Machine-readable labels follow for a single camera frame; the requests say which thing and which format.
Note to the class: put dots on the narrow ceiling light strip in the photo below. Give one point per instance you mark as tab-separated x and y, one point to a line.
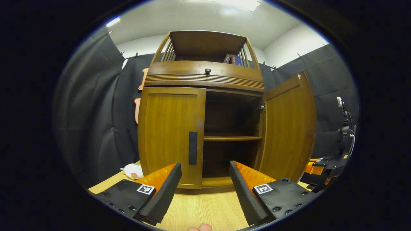
113	21

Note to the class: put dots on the wooden double-door shoe cabinet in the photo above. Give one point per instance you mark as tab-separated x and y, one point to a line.
205	43

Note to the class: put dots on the small maroon book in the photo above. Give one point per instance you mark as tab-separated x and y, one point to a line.
233	59

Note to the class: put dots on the wooden cabinet door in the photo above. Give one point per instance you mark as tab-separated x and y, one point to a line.
167	128
289	128

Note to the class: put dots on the wooden inner cabinet shelf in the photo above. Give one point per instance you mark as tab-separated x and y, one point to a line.
231	138

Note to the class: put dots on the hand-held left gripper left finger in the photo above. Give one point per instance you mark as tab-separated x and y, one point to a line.
163	192

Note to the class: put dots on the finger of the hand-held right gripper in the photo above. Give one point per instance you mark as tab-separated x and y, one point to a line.
321	158
310	168

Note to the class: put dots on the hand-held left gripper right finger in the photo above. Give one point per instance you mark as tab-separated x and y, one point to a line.
244	195

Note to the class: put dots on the wooden cabinet drawer with knob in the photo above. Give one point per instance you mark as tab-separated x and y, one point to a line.
179	69

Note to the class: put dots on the small dark brown book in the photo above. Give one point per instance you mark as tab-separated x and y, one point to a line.
227	58

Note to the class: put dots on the small blue book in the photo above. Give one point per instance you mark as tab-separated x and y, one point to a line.
239	61

